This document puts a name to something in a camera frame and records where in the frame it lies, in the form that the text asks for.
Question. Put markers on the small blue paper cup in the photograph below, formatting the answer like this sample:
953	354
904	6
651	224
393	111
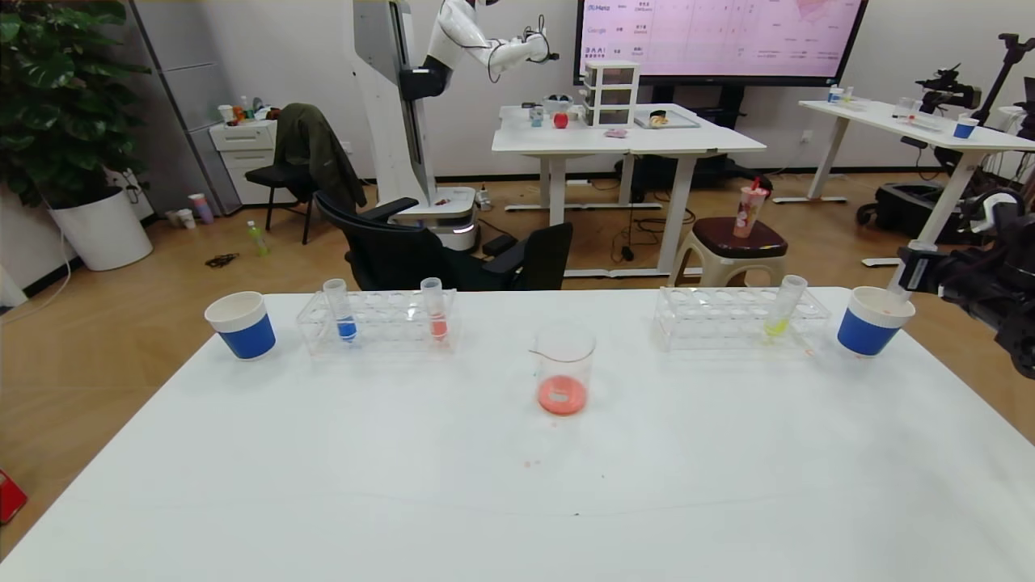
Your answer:
964	129

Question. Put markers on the small white cup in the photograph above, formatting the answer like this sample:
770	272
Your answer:
185	219

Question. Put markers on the test tube with blue pigment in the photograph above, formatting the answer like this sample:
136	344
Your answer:
346	326

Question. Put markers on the grey tall cabinet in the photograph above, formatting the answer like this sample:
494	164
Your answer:
186	81

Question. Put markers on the clear acrylic test tube rack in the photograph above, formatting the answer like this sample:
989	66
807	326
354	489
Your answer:
732	322
386	326

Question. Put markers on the test tube with yellow pigment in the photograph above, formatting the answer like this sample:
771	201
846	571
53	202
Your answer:
778	323

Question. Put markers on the pink drink cup with straw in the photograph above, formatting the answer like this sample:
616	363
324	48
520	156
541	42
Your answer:
746	212

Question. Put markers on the white humanoid robot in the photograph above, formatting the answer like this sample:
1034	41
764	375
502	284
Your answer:
388	81

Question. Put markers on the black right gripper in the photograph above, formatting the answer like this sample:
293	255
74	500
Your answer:
915	271

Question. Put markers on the small clear bottle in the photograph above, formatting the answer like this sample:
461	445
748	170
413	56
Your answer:
833	95

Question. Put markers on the red flat object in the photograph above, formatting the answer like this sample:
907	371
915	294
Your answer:
10	495

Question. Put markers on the blue and white paper cup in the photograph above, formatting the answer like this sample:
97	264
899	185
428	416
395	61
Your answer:
861	335
245	333

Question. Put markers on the black display stand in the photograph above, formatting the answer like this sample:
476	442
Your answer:
728	101

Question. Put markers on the clear glass beaker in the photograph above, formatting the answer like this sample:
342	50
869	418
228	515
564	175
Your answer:
563	388

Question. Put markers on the white standing desk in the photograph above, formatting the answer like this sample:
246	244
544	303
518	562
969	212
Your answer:
869	109
614	143

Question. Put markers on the green drink bottle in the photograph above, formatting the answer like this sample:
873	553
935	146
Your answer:
256	240

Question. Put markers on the grey tray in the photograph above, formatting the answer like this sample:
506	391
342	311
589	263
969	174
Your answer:
666	121

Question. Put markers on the white drawer cabinet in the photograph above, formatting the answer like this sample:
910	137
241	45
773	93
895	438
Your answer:
245	151

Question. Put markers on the olive green jacket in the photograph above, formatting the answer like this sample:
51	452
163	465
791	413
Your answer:
319	151

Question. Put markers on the white plant pot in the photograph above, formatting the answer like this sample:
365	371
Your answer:
99	233

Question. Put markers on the brown plastic stool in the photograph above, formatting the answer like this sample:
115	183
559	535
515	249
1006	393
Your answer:
772	242

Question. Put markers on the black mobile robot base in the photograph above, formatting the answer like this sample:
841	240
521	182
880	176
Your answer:
914	212

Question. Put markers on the green leafy plant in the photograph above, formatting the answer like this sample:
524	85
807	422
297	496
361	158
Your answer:
57	105

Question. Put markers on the white drawer organizer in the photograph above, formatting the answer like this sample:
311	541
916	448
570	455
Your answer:
612	94

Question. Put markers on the black office chair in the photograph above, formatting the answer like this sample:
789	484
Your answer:
404	257

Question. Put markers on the black side chair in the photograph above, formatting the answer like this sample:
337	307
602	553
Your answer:
275	175

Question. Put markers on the large display screen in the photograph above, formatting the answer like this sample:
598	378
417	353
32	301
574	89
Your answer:
720	44

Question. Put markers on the small pink object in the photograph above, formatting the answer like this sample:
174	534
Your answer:
616	133

